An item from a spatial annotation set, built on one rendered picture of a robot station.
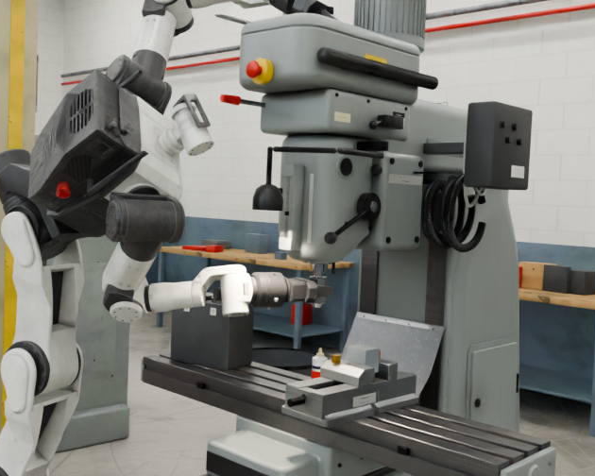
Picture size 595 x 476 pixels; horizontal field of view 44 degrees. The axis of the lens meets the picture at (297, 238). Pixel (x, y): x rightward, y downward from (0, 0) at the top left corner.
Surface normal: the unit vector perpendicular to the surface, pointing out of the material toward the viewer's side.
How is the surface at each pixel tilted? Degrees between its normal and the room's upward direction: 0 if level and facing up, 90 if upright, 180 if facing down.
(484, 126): 90
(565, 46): 90
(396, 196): 90
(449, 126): 90
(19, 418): 115
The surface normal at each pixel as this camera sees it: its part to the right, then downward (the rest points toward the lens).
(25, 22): 0.72, 0.07
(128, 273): 0.05, 0.76
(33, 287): -0.47, 0.43
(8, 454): -0.42, 0.03
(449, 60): -0.69, 0.01
